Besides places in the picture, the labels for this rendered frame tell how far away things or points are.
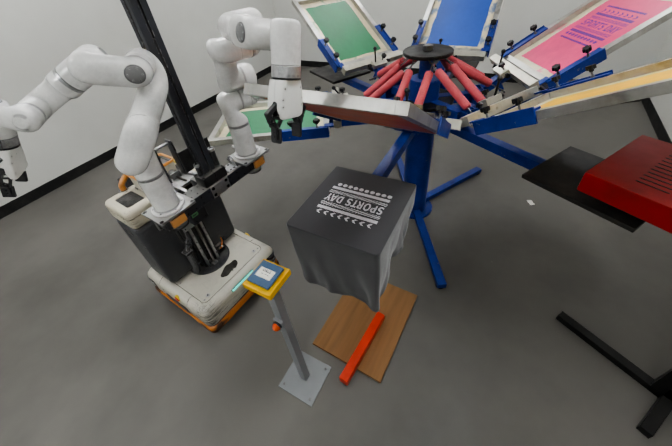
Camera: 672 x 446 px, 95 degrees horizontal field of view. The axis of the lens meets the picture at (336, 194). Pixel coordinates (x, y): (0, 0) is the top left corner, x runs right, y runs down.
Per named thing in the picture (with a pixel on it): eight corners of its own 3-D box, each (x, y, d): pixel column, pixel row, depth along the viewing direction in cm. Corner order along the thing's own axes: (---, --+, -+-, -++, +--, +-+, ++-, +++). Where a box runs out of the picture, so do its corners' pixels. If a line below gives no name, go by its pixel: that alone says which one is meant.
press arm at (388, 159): (348, 236, 140) (348, 226, 136) (337, 232, 142) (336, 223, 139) (425, 118, 221) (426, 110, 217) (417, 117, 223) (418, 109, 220)
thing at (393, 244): (380, 310, 146) (380, 252, 119) (373, 307, 148) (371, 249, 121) (411, 243, 176) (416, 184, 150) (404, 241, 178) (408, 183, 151)
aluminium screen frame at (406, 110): (407, 116, 82) (410, 102, 81) (242, 94, 106) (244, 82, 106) (446, 136, 152) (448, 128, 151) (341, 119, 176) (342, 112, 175)
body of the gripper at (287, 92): (286, 71, 85) (287, 113, 89) (261, 72, 77) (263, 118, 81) (309, 74, 82) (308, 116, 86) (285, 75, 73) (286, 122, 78)
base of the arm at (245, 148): (225, 155, 151) (214, 126, 141) (243, 143, 159) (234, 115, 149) (247, 162, 144) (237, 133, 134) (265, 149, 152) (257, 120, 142)
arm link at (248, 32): (256, 45, 97) (291, 55, 83) (215, 43, 89) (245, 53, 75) (256, 14, 93) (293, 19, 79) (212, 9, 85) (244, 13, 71)
